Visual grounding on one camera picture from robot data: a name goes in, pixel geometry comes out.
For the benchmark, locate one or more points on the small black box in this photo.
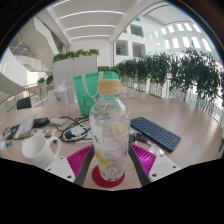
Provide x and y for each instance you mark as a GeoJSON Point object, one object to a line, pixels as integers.
{"type": "Point", "coordinates": [41, 122]}

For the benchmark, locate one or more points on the white charger block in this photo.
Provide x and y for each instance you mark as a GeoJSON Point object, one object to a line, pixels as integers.
{"type": "Point", "coordinates": [58, 121]}

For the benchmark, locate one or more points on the clear drink bottle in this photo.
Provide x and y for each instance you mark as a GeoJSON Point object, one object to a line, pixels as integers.
{"type": "Point", "coordinates": [110, 136]}

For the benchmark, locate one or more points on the row of green potted trees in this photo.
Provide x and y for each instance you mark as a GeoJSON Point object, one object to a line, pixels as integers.
{"type": "Point", "coordinates": [173, 73]}

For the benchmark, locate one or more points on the white planter box with plants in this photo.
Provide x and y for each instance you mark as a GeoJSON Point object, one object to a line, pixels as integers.
{"type": "Point", "coordinates": [75, 66]}

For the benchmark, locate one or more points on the flat round red coaster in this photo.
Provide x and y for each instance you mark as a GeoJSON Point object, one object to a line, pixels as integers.
{"type": "Point", "coordinates": [100, 180]}

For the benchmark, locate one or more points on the colourful sticker sheet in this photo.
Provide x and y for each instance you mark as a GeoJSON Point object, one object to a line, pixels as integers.
{"type": "Point", "coordinates": [45, 134]}

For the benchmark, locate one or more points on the dark blue keyboard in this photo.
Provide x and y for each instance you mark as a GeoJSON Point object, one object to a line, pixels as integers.
{"type": "Point", "coordinates": [155, 133]}

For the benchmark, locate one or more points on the black notebook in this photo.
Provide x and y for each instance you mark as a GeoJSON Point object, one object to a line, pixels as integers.
{"type": "Point", "coordinates": [21, 129]}

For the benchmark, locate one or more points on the ceiling light strips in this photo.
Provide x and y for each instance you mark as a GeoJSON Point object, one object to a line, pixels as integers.
{"type": "Point", "coordinates": [88, 25]}

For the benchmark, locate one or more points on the clear shaker bottle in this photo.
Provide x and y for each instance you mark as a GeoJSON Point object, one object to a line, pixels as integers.
{"type": "Point", "coordinates": [62, 100]}

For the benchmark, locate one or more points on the black chair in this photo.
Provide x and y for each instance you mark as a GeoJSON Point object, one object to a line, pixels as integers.
{"type": "Point", "coordinates": [24, 102]}

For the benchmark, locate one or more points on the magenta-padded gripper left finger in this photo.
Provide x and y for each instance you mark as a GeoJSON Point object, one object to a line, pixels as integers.
{"type": "Point", "coordinates": [60, 168]}

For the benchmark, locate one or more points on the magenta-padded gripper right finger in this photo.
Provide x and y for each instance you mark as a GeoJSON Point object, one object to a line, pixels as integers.
{"type": "Point", "coordinates": [161, 166]}

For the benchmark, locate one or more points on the white mug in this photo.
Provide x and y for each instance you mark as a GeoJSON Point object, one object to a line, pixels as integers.
{"type": "Point", "coordinates": [36, 150]}

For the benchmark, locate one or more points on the green tote bag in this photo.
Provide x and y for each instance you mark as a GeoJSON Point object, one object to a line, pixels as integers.
{"type": "Point", "coordinates": [86, 93]}

